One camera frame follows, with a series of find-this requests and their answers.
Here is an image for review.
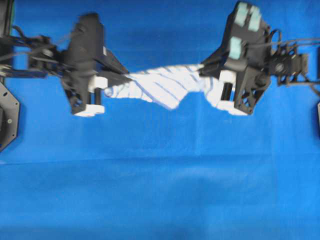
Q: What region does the blue table cloth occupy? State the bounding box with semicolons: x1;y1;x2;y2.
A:
0;0;320;240

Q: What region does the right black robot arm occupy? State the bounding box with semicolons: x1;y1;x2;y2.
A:
199;32;320;115

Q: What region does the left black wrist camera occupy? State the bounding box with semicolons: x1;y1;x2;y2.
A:
64;12;105;65

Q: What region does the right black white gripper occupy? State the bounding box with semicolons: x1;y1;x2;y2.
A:
198;44;271;116

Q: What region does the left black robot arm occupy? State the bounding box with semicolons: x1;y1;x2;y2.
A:
0;23;131;117

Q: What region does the blue striped white towel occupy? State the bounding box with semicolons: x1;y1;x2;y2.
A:
104;64;246;116

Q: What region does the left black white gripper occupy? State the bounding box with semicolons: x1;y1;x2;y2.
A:
61;46;132;117

